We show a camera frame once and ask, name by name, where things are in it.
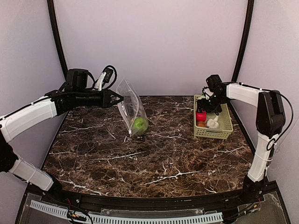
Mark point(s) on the black front table rail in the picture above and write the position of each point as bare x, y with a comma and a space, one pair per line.
219, 201

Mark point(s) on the white garlic toy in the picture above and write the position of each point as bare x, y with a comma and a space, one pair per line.
213, 123

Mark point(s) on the clear zip top bag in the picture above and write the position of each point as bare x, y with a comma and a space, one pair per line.
131, 106

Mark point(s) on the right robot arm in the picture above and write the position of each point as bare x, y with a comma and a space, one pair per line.
270, 121

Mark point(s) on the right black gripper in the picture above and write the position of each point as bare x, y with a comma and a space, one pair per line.
208, 105

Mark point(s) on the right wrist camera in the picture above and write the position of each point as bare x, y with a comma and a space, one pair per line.
209, 91

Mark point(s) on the green plastic basket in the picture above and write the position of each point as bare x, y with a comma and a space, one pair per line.
224, 121

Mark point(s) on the red pepper toy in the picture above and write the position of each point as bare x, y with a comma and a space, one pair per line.
201, 116

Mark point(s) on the brown potato toy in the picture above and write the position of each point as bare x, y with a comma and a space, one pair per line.
201, 124

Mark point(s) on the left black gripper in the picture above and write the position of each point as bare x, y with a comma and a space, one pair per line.
105, 99

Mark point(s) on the green apple toy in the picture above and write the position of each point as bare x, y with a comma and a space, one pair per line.
140, 125

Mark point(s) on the right black corner post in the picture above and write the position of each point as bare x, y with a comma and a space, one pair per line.
244, 39

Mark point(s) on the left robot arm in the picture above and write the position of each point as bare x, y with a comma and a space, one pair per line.
72, 94

